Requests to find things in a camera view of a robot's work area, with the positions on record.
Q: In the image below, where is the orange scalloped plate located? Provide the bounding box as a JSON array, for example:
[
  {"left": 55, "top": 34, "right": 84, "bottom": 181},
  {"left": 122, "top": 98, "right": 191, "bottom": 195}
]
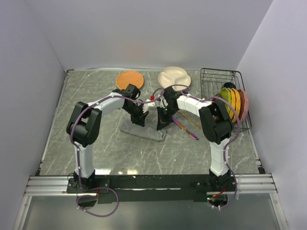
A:
[{"left": 234, "top": 89, "right": 241, "bottom": 114}]

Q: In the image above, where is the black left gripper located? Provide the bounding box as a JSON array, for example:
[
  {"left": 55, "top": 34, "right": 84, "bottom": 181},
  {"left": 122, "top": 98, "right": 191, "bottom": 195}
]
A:
[{"left": 123, "top": 103, "right": 149, "bottom": 127}]

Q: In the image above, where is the grey cloth napkin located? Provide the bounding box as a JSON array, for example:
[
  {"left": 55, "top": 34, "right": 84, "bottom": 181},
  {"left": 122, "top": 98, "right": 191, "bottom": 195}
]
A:
[{"left": 119, "top": 119, "right": 166, "bottom": 141}]

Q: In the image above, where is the gold spoon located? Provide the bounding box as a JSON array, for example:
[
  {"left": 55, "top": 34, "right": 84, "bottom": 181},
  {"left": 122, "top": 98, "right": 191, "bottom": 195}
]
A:
[{"left": 178, "top": 111, "right": 200, "bottom": 129}]

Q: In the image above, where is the green scalloped plate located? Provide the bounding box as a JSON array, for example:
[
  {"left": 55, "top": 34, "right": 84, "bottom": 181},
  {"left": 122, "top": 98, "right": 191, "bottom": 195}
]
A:
[{"left": 220, "top": 88, "right": 234, "bottom": 118}]

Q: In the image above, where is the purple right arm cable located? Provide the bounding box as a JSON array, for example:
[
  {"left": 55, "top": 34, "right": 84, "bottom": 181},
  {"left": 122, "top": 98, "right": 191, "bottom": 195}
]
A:
[{"left": 165, "top": 85, "right": 241, "bottom": 210}]

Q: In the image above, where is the cream divided plate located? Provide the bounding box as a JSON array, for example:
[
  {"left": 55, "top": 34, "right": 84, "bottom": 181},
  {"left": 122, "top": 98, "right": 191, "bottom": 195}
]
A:
[{"left": 158, "top": 67, "right": 191, "bottom": 92}]

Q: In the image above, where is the orange woven round coaster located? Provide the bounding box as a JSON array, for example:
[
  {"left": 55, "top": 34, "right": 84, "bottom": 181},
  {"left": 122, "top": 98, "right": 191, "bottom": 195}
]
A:
[{"left": 116, "top": 70, "right": 144, "bottom": 90}]

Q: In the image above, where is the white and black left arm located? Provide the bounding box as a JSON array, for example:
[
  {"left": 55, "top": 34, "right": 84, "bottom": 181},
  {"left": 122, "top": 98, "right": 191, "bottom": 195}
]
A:
[{"left": 66, "top": 84, "right": 148, "bottom": 193}]

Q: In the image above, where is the aluminium frame rail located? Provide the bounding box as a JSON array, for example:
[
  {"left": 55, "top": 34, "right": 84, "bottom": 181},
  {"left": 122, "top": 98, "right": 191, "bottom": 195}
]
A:
[{"left": 24, "top": 174, "right": 277, "bottom": 196}]

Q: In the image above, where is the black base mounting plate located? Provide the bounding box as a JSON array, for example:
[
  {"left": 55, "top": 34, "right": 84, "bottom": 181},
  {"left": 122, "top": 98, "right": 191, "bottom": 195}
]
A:
[{"left": 67, "top": 174, "right": 236, "bottom": 204}]

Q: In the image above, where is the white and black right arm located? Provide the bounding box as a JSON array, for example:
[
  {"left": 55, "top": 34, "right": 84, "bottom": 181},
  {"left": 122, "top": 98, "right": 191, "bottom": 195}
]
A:
[{"left": 157, "top": 86, "right": 234, "bottom": 191}]

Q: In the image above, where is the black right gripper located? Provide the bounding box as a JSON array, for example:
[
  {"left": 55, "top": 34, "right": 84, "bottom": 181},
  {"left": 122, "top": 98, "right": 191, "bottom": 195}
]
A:
[{"left": 156, "top": 105, "right": 178, "bottom": 131}]

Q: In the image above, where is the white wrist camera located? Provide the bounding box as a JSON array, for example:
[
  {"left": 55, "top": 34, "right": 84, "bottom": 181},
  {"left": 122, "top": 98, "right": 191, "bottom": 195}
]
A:
[
  {"left": 160, "top": 98, "right": 168, "bottom": 108},
  {"left": 142, "top": 95, "right": 157, "bottom": 113}
]

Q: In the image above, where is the yellow scalloped plate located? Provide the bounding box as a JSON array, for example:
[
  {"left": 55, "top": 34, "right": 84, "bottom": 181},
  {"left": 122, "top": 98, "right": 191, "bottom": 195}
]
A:
[{"left": 228, "top": 88, "right": 236, "bottom": 109}]

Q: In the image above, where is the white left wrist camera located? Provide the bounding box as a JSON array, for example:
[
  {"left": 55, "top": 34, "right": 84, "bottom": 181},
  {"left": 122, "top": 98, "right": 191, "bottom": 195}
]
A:
[{"left": 142, "top": 95, "right": 157, "bottom": 113}]

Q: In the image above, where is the iridescent purple knife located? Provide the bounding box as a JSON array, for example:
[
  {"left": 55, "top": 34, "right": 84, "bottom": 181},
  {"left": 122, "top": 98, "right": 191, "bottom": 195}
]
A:
[{"left": 172, "top": 117, "right": 199, "bottom": 140}]

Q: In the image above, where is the dark blue bowl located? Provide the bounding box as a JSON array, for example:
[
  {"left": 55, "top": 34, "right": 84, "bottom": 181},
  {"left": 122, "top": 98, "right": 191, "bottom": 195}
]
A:
[{"left": 223, "top": 82, "right": 236, "bottom": 89}]

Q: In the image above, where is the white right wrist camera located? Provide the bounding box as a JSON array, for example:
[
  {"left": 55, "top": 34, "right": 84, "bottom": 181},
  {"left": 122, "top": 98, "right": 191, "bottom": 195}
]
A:
[{"left": 160, "top": 98, "right": 168, "bottom": 108}]

